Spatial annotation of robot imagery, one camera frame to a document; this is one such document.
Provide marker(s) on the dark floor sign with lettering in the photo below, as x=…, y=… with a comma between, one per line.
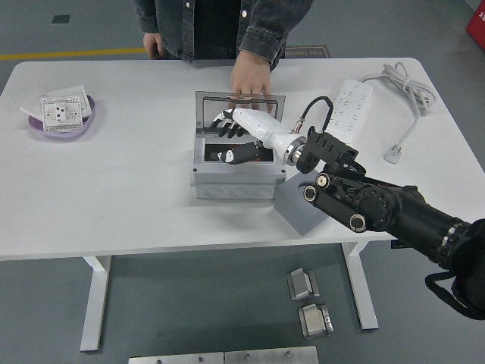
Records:
x=310, y=52

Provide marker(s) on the person's right forearm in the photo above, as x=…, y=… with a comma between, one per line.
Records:
x=148, y=17

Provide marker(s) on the purple bowl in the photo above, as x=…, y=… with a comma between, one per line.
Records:
x=57, y=137

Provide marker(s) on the grey plastic junction box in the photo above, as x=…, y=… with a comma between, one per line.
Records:
x=235, y=182

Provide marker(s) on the white printed socket panel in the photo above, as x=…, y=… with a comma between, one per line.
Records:
x=60, y=113

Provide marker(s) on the red box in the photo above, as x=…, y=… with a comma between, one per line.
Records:
x=476, y=19

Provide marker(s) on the grey cube with round hole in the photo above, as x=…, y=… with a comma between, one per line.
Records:
x=291, y=212

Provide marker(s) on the grey metal plate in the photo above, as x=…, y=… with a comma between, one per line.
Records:
x=174, y=359
x=271, y=356

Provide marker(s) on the person's right hand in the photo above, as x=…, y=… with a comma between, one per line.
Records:
x=152, y=45

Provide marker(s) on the silver metal clamp block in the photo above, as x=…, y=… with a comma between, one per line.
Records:
x=301, y=284
x=314, y=320

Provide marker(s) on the person's left hand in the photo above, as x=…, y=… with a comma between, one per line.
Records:
x=250, y=76

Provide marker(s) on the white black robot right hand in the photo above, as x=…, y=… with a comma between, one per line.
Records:
x=261, y=125

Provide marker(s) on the white power strip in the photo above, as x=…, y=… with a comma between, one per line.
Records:
x=352, y=102

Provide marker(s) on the dark square floor hatch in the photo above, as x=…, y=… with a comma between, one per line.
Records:
x=60, y=19

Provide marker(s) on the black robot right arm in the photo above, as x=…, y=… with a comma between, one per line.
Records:
x=379, y=204

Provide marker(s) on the person's left forearm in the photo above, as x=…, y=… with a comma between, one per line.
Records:
x=273, y=34

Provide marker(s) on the transparent hinged box lid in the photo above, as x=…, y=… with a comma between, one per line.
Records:
x=212, y=110

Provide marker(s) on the white table leg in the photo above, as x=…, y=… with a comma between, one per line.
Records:
x=362, y=295
x=94, y=303

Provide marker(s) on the person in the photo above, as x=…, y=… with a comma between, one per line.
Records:
x=208, y=26

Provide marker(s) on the plain white switch plate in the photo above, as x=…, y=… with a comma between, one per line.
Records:
x=72, y=91

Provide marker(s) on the yellow floor tape line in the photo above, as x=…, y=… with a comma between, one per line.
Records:
x=76, y=54

